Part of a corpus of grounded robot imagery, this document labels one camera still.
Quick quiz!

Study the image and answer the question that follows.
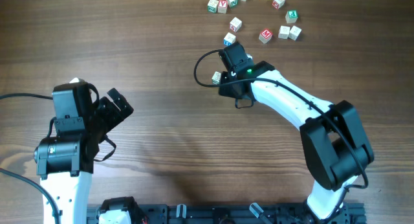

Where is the green sided wooden block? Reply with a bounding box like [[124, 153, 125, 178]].
[[212, 71, 221, 85]]

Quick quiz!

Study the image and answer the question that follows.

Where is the red M wooden block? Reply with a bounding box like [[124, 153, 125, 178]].
[[259, 28, 273, 44]]

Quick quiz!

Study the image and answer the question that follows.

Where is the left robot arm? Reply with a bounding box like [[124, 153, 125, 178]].
[[34, 79, 133, 223]]

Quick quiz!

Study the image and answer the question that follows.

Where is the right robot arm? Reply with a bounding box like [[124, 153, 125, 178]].
[[219, 42, 374, 223]]

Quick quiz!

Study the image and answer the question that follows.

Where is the blue sided wooden block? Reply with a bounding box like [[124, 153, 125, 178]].
[[223, 32, 236, 47]]

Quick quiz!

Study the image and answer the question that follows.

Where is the red sided tilted block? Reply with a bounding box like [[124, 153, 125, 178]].
[[229, 17, 243, 32]]

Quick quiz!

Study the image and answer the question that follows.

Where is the plain tilted wooden block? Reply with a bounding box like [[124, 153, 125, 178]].
[[289, 26, 301, 41]]

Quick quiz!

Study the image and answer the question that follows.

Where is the red V wooden block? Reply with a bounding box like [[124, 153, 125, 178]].
[[217, 0, 228, 14]]

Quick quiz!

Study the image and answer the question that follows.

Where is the green E wooden block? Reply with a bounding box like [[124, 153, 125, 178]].
[[285, 10, 298, 24]]

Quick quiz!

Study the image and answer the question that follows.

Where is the green letter wooden block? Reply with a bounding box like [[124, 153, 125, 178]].
[[207, 0, 219, 13]]

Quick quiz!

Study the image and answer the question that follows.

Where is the red sided wooden block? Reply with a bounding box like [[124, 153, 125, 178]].
[[272, 0, 285, 10]]

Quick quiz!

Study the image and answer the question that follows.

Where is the black left camera cable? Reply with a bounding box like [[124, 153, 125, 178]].
[[0, 93, 61, 224]]

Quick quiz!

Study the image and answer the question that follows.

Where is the black camera cable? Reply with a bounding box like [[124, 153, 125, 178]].
[[193, 49, 369, 218], [0, 93, 61, 224]]

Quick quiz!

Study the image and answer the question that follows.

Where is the black right camera cable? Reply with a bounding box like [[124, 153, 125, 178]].
[[193, 49, 369, 218]]

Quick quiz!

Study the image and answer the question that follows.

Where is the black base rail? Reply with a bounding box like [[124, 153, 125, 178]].
[[86, 196, 366, 224]]

